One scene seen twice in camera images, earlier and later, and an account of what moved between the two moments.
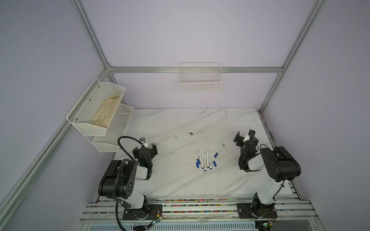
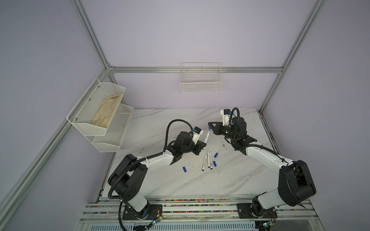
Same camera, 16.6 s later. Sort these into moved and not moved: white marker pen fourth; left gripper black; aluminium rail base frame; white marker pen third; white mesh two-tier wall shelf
Moved: left gripper black
Not moved: white marker pen third; white marker pen fourth; aluminium rail base frame; white mesh two-tier wall shelf
